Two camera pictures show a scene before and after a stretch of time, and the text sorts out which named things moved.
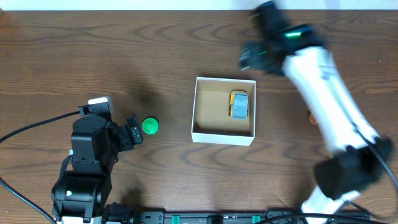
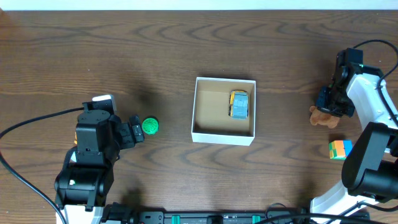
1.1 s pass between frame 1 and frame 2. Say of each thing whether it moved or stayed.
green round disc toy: stayed
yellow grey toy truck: stayed
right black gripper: moved
